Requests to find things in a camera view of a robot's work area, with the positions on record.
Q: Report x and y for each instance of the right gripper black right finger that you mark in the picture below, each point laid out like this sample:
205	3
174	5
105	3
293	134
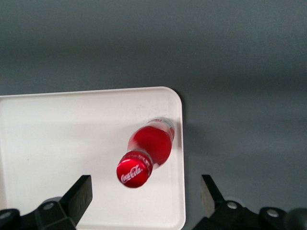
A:
208	196

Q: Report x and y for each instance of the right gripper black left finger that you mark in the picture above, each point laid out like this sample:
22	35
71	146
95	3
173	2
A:
79	198

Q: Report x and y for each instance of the cream rectangular tray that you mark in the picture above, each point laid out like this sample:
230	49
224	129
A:
60	143

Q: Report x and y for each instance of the red coke bottle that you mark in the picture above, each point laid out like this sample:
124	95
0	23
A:
153	141

